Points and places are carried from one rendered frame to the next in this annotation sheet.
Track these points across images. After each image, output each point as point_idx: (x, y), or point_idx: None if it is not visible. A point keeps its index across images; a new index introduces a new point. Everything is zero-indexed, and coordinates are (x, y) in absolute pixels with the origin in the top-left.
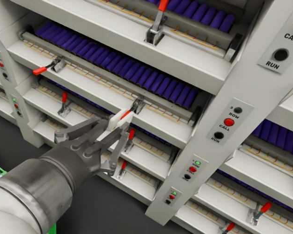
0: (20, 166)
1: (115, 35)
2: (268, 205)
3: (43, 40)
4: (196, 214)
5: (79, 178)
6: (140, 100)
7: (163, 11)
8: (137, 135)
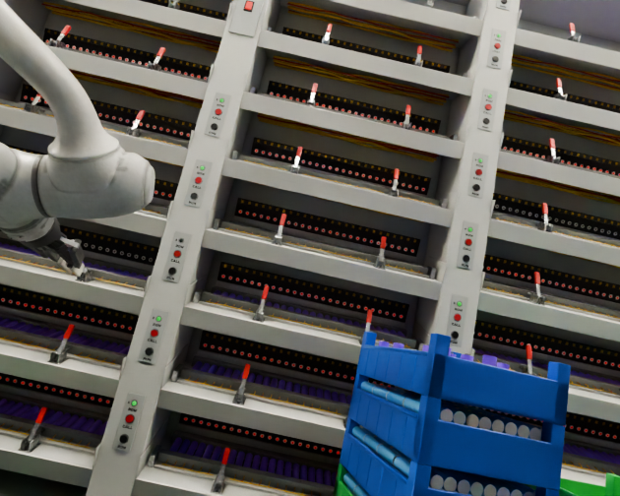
0: None
1: None
2: (247, 366)
3: None
4: (173, 474)
5: (56, 223)
6: (90, 270)
7: None
8: (75, 345)
